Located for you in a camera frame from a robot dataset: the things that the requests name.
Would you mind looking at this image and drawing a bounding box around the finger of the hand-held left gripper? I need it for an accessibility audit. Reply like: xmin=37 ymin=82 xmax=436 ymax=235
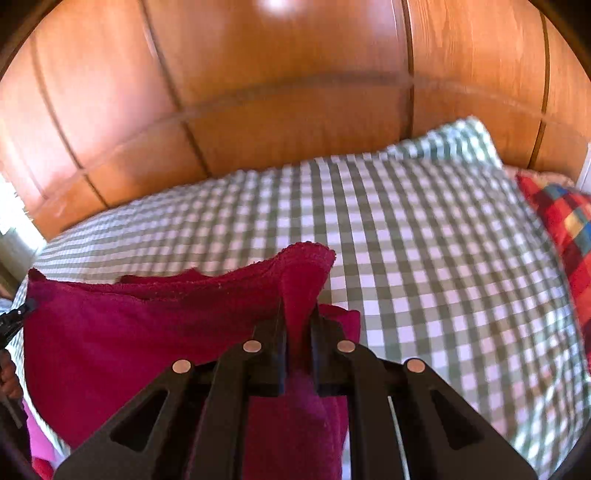
xmin=0 ymin=298 xmax=38 ymax=344

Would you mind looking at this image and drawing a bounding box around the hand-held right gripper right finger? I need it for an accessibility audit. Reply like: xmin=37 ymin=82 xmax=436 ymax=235
xmin=308 ymin=305 xmax=539 ymax=480

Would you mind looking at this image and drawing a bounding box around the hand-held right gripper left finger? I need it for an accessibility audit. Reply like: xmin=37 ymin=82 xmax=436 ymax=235
xmin=54 ymin=299 xmax=290 ymax=480

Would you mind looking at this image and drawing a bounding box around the crimson towel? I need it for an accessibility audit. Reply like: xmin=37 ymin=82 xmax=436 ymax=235
xmin=22 ymin=242 xmax=362 ymax=480

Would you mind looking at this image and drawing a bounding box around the person's left hand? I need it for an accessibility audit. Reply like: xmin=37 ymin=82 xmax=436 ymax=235
xmin=0 ymin=348 xmax=25 ymax=402

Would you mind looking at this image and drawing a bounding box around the green checked bedsheet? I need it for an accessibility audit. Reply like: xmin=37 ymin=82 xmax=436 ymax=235
xmin=9 ymin=152 xmax=591 ymax=476

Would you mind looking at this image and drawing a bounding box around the pink cloth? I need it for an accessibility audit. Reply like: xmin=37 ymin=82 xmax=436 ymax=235
xmin=22 ymin=399 xmax=63 ymax=480

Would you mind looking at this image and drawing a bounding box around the wooden headboard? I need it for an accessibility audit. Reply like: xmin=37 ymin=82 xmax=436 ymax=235
xmin=0 ymin=69 xmax=587 ymax=241

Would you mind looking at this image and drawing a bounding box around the green checked pillow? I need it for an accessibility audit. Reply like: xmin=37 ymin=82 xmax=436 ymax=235
xmin=369 ymin=115 xmax=506 ymax=174

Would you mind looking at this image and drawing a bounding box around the multicoloured checked pillow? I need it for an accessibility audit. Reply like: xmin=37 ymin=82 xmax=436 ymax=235
xmin=515 ymin=173 xmax=591 ymax=319

